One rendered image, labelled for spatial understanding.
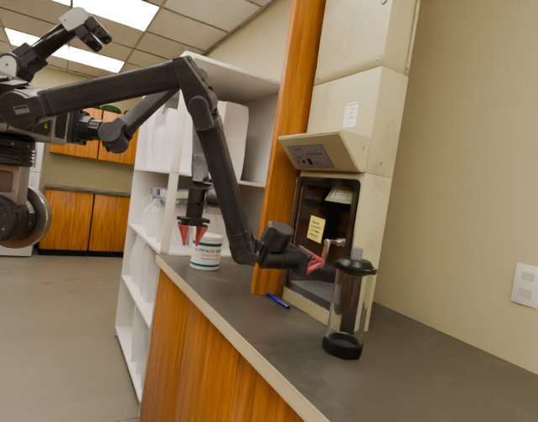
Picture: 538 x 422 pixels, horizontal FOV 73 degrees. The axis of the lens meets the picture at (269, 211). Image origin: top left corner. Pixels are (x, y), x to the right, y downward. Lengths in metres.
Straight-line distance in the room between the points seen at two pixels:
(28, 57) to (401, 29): 1.05
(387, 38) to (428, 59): 0.49
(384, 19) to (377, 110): 0.26
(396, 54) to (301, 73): 0.37
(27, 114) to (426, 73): 1.32
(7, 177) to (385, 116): 1.09
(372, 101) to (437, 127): 0.44
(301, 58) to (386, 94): 0.41
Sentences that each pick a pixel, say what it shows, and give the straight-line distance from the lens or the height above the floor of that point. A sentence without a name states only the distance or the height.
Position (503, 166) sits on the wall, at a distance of 1.34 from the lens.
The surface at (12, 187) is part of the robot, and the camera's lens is 1.27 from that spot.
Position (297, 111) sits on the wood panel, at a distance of 1.37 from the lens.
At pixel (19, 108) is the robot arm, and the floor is 1.42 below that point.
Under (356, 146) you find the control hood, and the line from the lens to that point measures 1.04.
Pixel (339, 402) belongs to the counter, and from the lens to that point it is 0.79.
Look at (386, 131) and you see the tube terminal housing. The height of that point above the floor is 1.54.
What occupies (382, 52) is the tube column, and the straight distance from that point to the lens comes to 1.15.
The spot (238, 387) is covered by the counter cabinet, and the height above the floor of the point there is 0.78.
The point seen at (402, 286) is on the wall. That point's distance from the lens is 1.51.
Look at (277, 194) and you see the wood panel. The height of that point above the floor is 1.31.
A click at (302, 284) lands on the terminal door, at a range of 1.23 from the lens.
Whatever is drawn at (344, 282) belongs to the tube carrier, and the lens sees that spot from 0.92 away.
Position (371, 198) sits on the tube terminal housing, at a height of 1.34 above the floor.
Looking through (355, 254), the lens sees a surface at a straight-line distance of 0.94.
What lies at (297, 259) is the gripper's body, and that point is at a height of 1.15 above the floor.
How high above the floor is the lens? 1.32
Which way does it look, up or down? 3 degrees down
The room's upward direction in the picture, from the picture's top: 8 degrees clockwise
